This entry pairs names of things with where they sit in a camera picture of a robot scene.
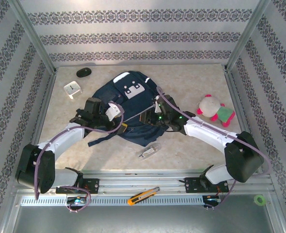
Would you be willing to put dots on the clear plastic stationery pouch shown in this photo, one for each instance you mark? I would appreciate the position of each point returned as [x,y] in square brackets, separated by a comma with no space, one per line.
[149,151]

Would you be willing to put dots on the aluminium table edge rail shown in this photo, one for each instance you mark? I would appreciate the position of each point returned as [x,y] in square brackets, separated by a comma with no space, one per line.
[238,102]
[39,121]

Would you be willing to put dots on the white pink green plush toy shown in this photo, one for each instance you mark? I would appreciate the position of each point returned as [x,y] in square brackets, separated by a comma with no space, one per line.
[209,106]

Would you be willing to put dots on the orange and black utility knife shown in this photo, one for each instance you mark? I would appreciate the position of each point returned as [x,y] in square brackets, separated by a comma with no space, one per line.
[143,195]

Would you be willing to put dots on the right controller board green light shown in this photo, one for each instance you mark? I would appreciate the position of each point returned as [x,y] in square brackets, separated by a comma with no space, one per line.
[212,199]

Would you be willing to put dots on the aluminium linear rail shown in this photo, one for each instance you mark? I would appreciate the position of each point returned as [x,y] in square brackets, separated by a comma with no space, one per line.
[133,183]

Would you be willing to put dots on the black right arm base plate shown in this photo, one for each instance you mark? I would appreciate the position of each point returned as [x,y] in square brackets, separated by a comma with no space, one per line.
[191,184]

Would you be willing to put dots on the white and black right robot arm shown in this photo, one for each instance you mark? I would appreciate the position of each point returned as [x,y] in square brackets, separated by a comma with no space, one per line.
[206,131]

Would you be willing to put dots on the left controller board green light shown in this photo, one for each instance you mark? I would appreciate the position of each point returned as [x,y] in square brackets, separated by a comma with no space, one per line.
[76,200]

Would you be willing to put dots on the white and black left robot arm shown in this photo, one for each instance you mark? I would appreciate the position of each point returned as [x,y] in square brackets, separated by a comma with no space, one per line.
[65,136]

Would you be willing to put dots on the green tape roll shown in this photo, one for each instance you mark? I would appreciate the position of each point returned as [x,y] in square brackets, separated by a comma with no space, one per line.
[255,200]

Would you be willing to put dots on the aluminium frame post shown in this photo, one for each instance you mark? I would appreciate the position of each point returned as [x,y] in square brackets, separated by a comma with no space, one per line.
[34,36]
[246,36]

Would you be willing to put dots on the white square desk clock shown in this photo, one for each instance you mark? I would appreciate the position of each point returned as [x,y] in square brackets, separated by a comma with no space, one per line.
[72,88]

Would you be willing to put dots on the controller board green light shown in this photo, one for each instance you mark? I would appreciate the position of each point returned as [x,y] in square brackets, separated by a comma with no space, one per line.
[212,199]
[76,200]

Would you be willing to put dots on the black computer mouse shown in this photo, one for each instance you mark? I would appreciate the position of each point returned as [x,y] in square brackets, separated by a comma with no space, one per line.
[84,72]

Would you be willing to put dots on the navy blue backpack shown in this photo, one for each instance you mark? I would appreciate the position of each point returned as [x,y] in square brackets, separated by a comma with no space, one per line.
[131,104]

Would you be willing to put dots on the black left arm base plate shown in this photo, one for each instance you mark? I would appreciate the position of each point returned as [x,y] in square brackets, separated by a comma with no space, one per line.
[93,185]

